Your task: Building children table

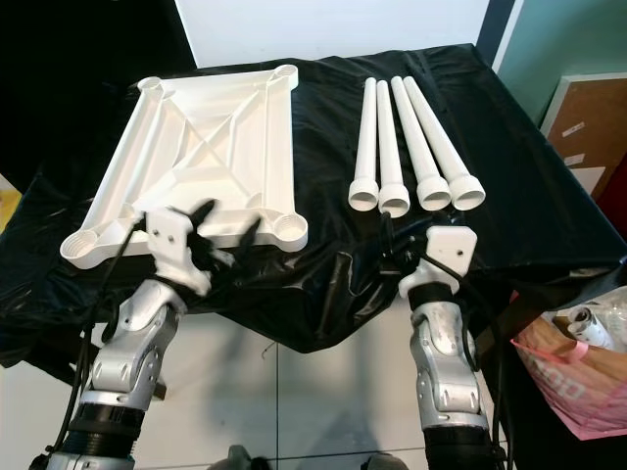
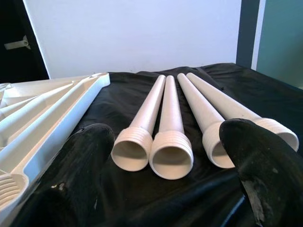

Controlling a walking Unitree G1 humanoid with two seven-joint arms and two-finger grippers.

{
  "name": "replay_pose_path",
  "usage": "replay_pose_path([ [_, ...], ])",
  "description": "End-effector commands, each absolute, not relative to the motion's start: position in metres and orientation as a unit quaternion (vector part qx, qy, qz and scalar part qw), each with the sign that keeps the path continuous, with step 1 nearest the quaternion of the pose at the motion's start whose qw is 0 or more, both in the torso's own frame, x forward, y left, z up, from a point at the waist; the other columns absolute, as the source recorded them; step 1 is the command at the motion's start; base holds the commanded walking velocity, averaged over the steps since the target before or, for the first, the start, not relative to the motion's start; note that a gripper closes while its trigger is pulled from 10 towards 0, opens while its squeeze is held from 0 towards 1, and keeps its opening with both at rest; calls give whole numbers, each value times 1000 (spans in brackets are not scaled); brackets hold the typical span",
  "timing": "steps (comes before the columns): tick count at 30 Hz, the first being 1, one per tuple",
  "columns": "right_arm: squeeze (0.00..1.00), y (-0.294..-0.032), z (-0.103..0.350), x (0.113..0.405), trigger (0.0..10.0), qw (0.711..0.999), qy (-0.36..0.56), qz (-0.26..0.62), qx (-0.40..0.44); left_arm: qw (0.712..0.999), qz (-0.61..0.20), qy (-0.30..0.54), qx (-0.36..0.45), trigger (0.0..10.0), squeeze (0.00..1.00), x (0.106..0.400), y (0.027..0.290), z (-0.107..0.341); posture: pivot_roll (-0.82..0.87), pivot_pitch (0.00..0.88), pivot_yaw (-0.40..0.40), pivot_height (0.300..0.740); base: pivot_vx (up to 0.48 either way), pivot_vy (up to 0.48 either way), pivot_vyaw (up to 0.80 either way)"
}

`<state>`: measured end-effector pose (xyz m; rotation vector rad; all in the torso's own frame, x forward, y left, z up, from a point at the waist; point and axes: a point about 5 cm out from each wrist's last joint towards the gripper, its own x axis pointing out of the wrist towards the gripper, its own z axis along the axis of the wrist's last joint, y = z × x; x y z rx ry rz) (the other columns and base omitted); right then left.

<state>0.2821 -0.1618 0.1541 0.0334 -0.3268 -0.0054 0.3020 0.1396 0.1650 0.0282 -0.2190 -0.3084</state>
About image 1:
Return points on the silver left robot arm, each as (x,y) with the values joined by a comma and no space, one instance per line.
(132,362)

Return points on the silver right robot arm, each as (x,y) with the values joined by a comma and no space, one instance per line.
(446,372)

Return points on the black plastic table sheet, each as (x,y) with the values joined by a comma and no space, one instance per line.
(539,196)

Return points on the yellow blue cardboard box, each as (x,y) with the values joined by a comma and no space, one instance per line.
(8,206)

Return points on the black door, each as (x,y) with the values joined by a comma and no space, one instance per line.
(78,69)

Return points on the dark left robot foot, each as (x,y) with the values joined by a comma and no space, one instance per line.
(237,458)

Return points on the dark robot foot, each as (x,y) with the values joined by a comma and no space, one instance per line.
(237,458)
(387,462)

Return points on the dark right robot foot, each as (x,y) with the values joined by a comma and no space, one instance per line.
(387,462)

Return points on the pink plastic bag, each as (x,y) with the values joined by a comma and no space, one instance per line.
(568,392)

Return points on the brown cork board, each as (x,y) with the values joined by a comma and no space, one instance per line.
(588,127)

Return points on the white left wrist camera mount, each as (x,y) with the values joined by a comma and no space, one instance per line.
(171,240)

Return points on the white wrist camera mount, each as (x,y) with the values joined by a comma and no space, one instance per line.
(171,240)
(451,245)

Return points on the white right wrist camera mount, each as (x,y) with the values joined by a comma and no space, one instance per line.
(451,245)

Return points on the dark grey wall post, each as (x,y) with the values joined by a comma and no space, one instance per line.
(498,24)

